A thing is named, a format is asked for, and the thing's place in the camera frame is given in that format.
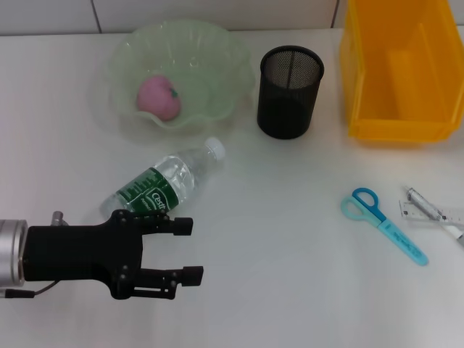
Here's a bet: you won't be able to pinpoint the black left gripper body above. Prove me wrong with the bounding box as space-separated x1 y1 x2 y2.
25 210 146 300

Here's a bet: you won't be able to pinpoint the green label water bottle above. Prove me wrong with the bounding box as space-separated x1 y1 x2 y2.
100 136 226 220

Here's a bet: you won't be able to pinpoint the pink peach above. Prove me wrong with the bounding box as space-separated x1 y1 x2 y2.
136 74 182 121

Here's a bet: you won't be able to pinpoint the blue scissors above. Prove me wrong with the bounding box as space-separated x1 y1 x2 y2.
340 187 429 267

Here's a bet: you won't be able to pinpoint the clear plastic ruler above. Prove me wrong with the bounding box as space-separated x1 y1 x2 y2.
398 199 464 226

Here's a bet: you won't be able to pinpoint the white grey clear pen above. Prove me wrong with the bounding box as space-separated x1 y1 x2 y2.
402 185 464 249

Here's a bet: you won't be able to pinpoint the black mesh pen holder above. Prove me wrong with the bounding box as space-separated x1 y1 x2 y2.
257 45 325 140

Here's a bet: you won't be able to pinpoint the green glass fruit bowl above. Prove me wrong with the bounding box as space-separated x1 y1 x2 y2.
104 20 256 131

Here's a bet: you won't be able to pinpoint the yellow plastic storage bin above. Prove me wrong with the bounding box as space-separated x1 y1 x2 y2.
339 0 464 144

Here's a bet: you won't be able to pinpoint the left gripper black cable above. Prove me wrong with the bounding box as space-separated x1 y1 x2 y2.
0 278 59 299

